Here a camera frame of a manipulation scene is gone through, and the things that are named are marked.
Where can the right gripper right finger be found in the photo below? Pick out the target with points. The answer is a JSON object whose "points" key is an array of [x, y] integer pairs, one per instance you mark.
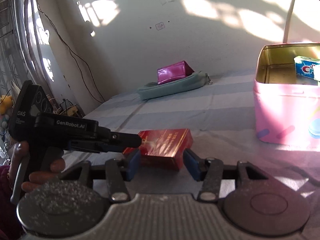
{"points": [[209, 171]]}

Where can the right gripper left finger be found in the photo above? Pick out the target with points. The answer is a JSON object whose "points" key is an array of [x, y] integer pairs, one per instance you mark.
{"points": [[118, 172]]}

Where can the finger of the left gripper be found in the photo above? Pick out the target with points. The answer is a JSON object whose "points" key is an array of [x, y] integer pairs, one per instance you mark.
{"points": [[125, 140]]}

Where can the red cigarette box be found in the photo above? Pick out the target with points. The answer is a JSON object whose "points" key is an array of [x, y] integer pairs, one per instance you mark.
{"points": [[164, 148]]}

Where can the shiny magenta pouch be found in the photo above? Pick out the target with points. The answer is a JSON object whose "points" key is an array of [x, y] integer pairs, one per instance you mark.
{"points": [[173, 72]]}

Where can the Crest toothpaste box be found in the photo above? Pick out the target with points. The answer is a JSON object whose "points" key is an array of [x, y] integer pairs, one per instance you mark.
{"points": [[304, 66]]}

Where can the person's left hand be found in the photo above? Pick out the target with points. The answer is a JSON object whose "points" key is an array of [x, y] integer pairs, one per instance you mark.
{"points": [[36, 179]]}

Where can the yellow plush toy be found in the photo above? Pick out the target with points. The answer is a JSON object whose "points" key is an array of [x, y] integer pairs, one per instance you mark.
{"points": [[6, 103]]}

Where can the teal zip pencil case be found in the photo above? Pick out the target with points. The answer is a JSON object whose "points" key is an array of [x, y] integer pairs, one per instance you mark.
{"points": [[194, 81]]}

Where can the window curtain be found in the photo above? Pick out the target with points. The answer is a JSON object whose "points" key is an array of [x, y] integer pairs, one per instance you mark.
{"points": [[21, 55]]}

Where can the pink biscuit tin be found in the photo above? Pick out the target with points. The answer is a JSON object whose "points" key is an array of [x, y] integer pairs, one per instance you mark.
{"points": [[286, 108]]}

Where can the small wall sticker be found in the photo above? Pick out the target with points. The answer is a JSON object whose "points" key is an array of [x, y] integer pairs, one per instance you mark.
{"points": [[160, 26]]}

